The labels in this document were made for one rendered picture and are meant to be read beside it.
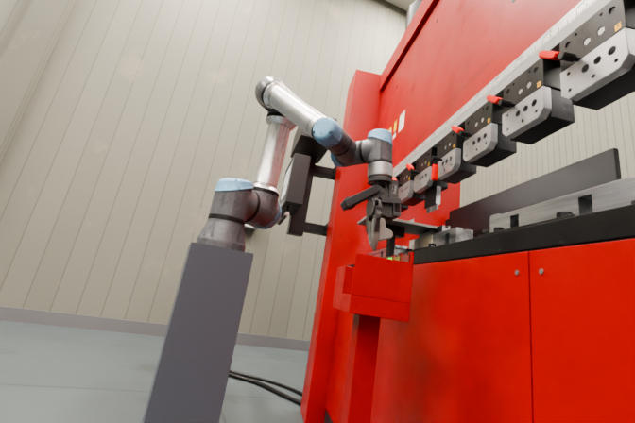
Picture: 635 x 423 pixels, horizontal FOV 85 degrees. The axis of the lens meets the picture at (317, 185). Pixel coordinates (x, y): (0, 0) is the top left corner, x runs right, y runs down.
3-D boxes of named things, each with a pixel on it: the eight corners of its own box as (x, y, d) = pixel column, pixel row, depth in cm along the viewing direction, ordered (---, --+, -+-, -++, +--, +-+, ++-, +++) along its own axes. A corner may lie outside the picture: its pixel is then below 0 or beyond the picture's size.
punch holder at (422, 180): (413, 193, 152) (415, 159, 157) (431, 196, 153) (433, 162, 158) (428, 183, 138) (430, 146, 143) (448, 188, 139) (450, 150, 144)
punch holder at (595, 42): (561, 103, 76) (557, 42, 81) (595, 111, 77) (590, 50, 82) (629, 61, 62) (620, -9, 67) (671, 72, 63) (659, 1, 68)
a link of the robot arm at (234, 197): (199, 212, 108) (210, 173, 112) (230, 223, 119) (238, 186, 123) (227, 213, 102) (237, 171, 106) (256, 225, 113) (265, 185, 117)
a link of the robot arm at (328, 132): (255, 59, 122) (345, 117, 93) (274, 77, 131) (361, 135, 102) (235, 85, 123) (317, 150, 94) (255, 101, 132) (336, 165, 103)
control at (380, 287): (332, 307, 105) (339, 248, 110) (381, 314, 107) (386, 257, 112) (349, 313, 86) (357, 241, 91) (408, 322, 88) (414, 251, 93)
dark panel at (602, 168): (446, 279, 216) (449, 211, 229) (449, 279, 216) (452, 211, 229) (626, 275, 109) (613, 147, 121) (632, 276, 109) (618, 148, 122)
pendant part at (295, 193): (277, 212, 274) (285, 171, 284) (292, 215, 276) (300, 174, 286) (285, 201, 231) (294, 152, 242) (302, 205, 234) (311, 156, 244)
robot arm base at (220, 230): (197, 243, 98) (205, 209, 101) (193, 245, 111) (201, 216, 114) (248, 252, 103) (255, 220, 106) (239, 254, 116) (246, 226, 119)
